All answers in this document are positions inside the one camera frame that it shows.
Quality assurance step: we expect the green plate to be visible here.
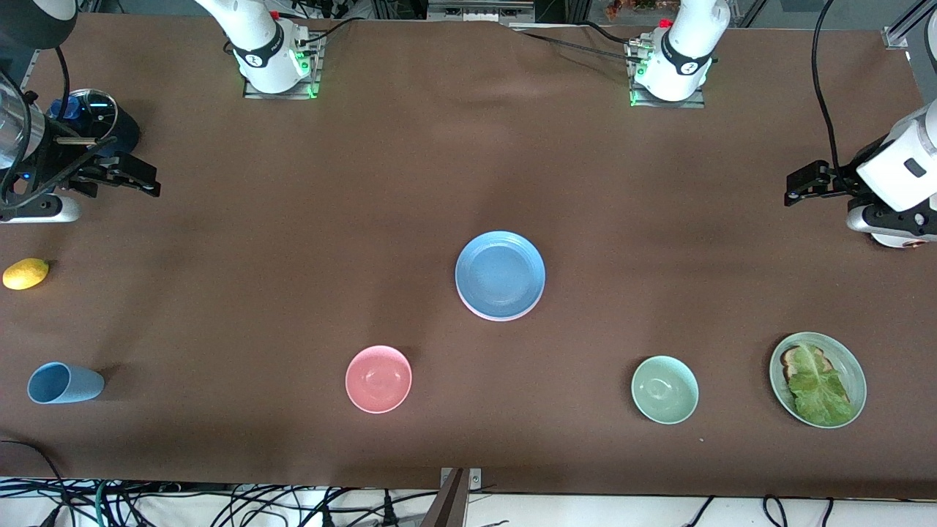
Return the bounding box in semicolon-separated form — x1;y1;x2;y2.
769;332;867;430

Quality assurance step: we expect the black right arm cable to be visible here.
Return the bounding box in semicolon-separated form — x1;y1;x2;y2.
53;47;72;119

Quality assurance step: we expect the toasted bread slice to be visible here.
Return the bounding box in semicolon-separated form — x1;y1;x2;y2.
780;346;832;383

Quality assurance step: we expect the pink ribbed plate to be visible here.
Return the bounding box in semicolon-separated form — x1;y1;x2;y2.
458;291;545;324

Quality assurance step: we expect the small green bowl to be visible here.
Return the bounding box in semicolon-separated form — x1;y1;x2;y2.
631;355;700;425

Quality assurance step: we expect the black base cable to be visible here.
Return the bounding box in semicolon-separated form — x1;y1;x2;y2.
293;16;376;56
511;26;646;65

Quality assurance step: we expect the blue ribbed plate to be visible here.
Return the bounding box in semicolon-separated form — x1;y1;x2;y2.
455;231;547;318

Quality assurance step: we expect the grey metal rail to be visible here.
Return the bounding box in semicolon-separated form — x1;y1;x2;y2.
427;0;537;24

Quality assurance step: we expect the brown tablecloth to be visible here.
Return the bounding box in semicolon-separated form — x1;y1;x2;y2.
0;13;937;500

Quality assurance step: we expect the green lettuce leaf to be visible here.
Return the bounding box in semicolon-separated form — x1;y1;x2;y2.
786;343;854;427

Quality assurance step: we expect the orange background object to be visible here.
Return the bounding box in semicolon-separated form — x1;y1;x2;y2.
603;0;680;20

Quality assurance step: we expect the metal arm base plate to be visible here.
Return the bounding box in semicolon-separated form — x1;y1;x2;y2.
627;38;707;110
242;31;324;100

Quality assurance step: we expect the blue cup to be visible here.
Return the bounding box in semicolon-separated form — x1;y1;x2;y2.
27;362;105;405

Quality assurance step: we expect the small pink bowl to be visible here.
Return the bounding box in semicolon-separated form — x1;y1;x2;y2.
345;345;413;414

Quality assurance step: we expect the metal bracket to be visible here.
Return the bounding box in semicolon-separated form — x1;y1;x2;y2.
439;468;483;527

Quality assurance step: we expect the dark camera pole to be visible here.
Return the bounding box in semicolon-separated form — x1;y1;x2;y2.
420;468;469;527

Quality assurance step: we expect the yellow lemon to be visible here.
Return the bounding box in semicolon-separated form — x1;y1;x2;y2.
2;258;51;291

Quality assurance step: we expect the black pot with glass lid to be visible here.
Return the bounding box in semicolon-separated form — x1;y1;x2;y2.
45;88;142;157

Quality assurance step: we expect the aluminium frame profile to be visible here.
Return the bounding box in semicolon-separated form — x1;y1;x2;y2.
881;0;937;52

